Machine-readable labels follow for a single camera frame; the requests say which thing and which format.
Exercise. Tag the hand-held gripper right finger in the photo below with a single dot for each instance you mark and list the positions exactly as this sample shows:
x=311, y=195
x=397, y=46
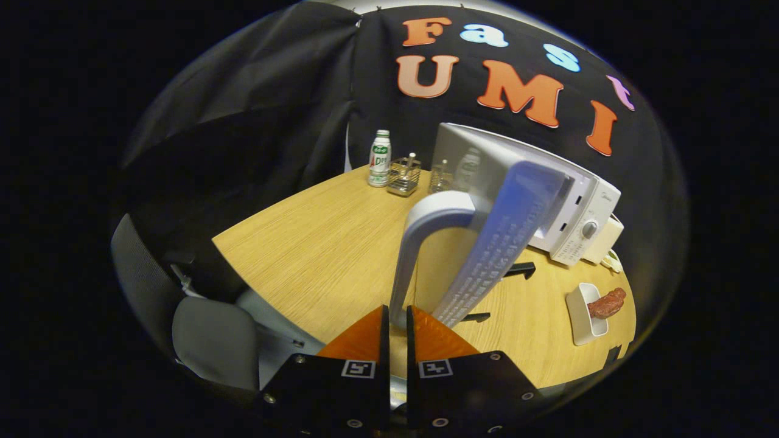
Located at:
x=411, y=340

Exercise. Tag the white toaster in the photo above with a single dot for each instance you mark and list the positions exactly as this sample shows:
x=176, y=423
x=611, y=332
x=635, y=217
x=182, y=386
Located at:
x=608, y=237

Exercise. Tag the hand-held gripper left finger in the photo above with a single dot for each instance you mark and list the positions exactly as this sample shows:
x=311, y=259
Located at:
x=385, y=340

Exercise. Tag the red sausage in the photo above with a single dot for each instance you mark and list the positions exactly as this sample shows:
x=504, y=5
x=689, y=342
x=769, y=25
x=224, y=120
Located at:
x=607, y=303

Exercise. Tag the white microwave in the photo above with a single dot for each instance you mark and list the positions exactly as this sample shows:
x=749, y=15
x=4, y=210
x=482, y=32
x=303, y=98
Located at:
x=499, y=231

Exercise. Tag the grey office chair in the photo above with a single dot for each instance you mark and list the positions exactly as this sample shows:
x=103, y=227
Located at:
x=213, y=340

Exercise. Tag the white rectangular dish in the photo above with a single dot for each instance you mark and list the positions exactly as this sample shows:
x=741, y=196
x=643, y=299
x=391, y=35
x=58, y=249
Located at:
x=581, y=322

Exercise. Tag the black tape mark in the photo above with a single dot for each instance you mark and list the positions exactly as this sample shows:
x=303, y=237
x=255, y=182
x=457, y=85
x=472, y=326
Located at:
x=520, y=269
x=476, y=317
x=613, y=354

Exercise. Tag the white drink bottle green label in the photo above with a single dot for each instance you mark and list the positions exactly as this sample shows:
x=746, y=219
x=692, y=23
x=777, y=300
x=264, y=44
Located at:
x=380, y=159

